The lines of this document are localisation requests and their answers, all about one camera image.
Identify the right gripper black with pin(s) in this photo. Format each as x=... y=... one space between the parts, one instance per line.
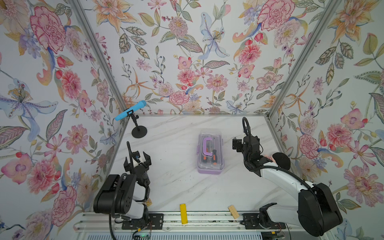
x=238 y=143

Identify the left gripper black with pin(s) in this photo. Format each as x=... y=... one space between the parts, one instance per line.
x=148 y=160

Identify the purple plastic tool box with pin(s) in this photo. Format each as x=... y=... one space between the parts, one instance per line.
x=210 y=152

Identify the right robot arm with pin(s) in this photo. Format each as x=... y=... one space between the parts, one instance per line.
x=316 y=210

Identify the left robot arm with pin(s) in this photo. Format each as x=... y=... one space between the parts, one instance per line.
x=125 y=195

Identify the black microphone stand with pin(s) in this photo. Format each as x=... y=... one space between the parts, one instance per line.
x=138 y=132

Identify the small wooden tag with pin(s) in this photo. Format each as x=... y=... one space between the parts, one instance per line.
x=149 y=202

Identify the black round pad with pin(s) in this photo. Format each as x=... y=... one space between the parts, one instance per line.
x=282 y=160

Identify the blue microphone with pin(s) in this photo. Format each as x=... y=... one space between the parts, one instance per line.
x=124 y=114

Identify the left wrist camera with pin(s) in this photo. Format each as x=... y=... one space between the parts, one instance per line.
x=136 y=157

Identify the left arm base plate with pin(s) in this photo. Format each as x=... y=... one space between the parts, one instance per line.
x=144 y=222

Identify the wooden block on rail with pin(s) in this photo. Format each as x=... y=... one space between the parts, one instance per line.
x=234 y=212

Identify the yellow block on rail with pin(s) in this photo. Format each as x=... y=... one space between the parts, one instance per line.
x=183 y=212

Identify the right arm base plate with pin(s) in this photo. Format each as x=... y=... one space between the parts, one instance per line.
x=252 y=221

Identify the aluminium front rail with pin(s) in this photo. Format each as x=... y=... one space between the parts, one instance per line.
x=171 y=222

